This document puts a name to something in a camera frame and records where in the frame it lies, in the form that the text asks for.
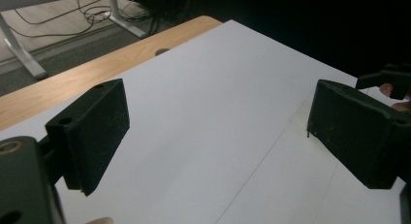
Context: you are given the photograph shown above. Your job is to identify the wooden table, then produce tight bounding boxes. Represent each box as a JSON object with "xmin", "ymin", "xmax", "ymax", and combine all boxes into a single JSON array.
[{"xmin": 0, "ymin": 15, "xmax": 224, "ymax": 132}]

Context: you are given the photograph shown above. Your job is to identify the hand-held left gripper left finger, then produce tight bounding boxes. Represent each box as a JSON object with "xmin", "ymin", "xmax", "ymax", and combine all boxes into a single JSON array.
[{"xmin": 44, "ymin": 78, "xmax": 131, "ymax": 197}]

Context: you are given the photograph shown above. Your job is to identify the tangled black floor cables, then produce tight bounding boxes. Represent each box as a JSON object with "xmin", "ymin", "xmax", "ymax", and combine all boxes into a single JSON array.
[{"xmin": 8, "ymin": 0, "xmax": 156, "ymax": 40}]

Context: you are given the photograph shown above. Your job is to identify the white metal desk frame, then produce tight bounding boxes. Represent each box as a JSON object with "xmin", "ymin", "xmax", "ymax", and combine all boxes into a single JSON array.
[{"xmin": 0, "ymin": 0, "xmax": 148, "ymax": 81}]

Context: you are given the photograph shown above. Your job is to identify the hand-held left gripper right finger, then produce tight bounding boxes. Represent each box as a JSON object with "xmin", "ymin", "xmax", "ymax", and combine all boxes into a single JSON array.
[{"xmin": 305, "ymin": 79, "xmax": 411, "ymax": 190}]

